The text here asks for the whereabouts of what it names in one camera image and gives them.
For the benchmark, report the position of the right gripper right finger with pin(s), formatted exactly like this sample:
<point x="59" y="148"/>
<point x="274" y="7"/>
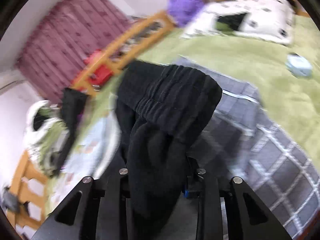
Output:
<point x="246" y="214"/>

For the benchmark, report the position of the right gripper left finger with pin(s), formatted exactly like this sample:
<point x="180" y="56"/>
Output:
<point x="92" y="210"/>

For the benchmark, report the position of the black pants with white stripe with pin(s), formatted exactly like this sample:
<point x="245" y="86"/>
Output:
<point x="161" y="110"/>

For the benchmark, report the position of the fruit print plastic sheet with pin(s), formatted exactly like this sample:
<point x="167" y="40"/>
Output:
<point x="90" y="156"/>

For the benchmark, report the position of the grey checkered cloth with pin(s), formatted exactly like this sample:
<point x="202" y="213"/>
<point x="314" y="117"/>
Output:
<point x="241" y="140"/>

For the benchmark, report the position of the folded floral quilt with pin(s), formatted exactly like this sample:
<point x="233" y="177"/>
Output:
<point x="45" y="135"/>

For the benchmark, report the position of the black clothes pile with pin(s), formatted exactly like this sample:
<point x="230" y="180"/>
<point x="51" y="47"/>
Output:
<point x="73" y="103"/>

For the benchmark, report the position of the red chair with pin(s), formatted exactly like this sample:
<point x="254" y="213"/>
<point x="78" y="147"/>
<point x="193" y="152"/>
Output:
<point x="101" y="75"/>

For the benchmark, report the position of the green bed blanket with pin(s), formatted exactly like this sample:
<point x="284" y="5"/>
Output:
<point x="298" y="101"/>

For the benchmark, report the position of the small white blue object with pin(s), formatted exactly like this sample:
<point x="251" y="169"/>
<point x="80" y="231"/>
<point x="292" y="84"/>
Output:
<point x="298" y="65"/>

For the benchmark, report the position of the maroon curtain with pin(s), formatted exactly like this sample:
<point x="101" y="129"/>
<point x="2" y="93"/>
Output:
<point x="54" y="53"/>

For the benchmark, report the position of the floral white pillow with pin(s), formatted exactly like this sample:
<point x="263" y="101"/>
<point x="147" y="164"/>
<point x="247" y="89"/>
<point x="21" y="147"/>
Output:
<point x="268" y="20"/>

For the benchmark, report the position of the purple plush toy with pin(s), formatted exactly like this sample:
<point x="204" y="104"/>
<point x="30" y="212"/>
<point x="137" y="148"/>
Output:
<point x="183" y="11"/>

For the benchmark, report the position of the wooden bed frame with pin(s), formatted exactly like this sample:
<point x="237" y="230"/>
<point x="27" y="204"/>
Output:
<point x="120" y="50"/>

